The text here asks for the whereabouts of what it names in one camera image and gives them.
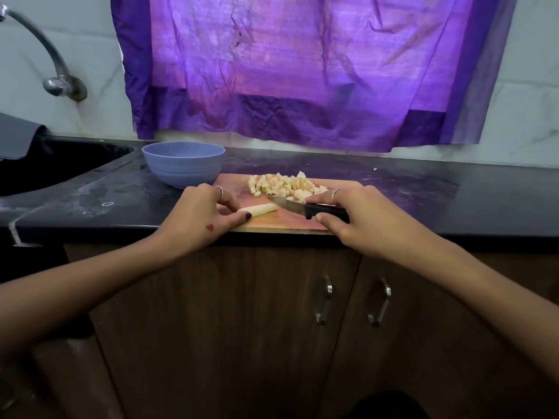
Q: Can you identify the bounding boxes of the person's left forearm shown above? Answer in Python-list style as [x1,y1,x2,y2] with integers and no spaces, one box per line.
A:
[0,233,189,354]

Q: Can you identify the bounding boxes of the blue bowl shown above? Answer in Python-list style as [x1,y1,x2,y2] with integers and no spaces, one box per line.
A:
[141,140,227,190]

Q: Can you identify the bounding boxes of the metal cabinet handle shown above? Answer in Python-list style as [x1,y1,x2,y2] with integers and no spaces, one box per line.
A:
[315,275,335,326]
[367,277,393,328]

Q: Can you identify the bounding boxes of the person's right hand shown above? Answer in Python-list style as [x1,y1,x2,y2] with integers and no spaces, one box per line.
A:
[306,184,438,265]

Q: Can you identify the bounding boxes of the person's left hand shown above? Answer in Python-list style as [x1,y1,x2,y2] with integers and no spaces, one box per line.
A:
[150,182,254,261]

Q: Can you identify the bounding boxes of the person's dark trousers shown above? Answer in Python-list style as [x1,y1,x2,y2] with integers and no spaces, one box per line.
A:
[349,390,431,419]

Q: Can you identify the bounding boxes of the pile of diced potato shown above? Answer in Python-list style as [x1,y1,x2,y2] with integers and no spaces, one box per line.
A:
[247,171,330,203]

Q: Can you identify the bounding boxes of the person's right forearm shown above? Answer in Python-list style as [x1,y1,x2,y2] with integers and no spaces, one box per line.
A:
[419,235,559,385]

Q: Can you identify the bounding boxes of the purple cloth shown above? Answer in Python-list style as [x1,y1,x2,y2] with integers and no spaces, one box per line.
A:
[110,0,520,154]

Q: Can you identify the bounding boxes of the tan potato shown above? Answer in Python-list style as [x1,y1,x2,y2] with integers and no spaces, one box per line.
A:
[240,203,280,218]

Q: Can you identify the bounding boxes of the wooden cutting board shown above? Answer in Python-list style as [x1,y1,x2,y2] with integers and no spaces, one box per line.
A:
[208,173,363,234]

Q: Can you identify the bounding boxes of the black handled knife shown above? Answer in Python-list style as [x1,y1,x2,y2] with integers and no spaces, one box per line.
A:
[267,194,351,225]

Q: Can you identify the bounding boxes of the grey cloth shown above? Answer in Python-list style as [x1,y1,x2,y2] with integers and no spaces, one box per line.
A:
[0,112,47,162]

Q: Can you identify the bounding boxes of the metal faucet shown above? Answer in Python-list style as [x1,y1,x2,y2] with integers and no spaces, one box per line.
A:
[0,4,89,103]

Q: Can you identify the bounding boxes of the dark sink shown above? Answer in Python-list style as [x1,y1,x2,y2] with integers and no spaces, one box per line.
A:
[0,137,136,199]

